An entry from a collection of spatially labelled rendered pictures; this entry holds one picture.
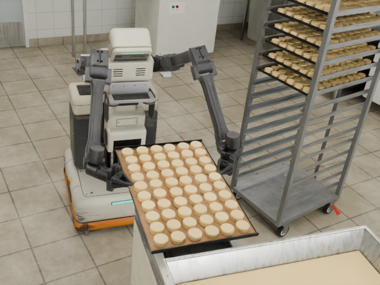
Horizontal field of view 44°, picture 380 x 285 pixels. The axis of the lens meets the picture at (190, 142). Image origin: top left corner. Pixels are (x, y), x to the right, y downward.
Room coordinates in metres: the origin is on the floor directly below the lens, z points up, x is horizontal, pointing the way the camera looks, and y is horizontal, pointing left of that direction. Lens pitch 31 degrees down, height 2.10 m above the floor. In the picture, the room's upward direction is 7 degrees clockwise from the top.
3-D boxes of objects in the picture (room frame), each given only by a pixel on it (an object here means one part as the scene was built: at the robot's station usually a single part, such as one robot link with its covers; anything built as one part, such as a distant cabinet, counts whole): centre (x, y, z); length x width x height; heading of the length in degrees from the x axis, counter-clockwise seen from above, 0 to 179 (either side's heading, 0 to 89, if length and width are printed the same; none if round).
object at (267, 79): (2.92, -0.60, 0.96); 0.64 x 0.03 x 0.03; 130
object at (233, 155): (1.74, -0.18, 0.99); 0.07 x 0.07 x 0.10; 68
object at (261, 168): (2.92, -0.60, 0.24); 0.64 x 0.03 x 0.03; 130
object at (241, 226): (1.33, -0.23, 0.98); 0.05 x 0.05 x 0.02
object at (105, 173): (1.53, 0.31, 0.99); 0.07 x 0.07 x 0.10; 68
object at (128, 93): (2.33, 0.36, 0.93); 0.28 x 0.16 x 0.22; 113
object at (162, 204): (1.39, 0.07, 0.99); 0.05 x 0.05 x 0.02
